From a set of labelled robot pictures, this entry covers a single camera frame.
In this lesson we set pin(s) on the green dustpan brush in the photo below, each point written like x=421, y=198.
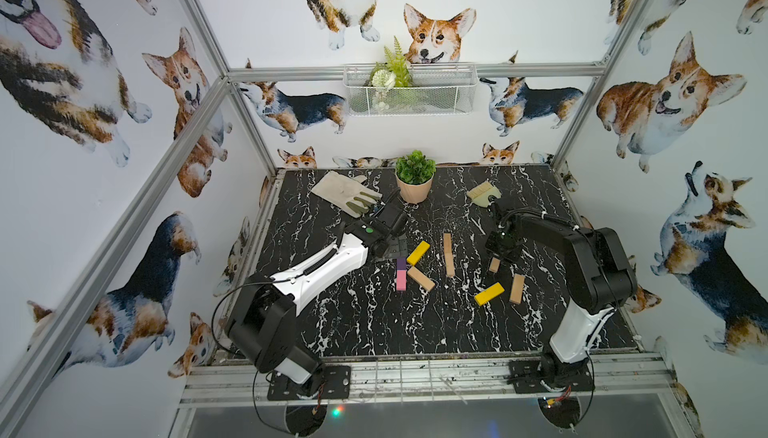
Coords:
x=484, y=195

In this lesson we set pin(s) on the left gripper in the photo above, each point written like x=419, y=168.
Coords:
x=398, y=243

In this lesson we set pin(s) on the beige work glove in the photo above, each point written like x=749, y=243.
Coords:
x=347, y=194

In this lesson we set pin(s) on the white wire basket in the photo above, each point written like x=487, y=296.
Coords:
x=437, y=90

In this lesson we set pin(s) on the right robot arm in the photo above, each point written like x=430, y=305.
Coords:
x=599, y=280

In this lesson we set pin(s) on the wooden block bottom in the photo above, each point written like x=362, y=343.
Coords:
x=450, y=266

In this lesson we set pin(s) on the fern with white flower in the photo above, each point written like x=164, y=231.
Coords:
x=391, y=80

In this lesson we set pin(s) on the slanted yellow block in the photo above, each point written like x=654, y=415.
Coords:
x=488, y=294

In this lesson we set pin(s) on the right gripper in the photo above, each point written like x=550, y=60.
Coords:
x=511, y=256

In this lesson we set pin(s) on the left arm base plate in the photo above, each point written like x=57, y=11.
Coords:
x=328, y=382

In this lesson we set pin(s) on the potted green plant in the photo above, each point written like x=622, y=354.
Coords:
x=414, y=173

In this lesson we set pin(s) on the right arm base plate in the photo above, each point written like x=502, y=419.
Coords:
x=545, y=375

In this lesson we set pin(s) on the wooden block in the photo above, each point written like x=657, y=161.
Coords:
x=494, y=265
x=450, y=266
x=447, y=245
x=517, y=289
x=420, y=278

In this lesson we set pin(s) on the aluminium front rail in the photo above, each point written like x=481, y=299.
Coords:
x=464, y=380

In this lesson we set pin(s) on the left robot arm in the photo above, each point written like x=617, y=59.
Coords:
x=262, y=323

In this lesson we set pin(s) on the pink block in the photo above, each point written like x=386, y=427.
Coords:
x=401, y=280

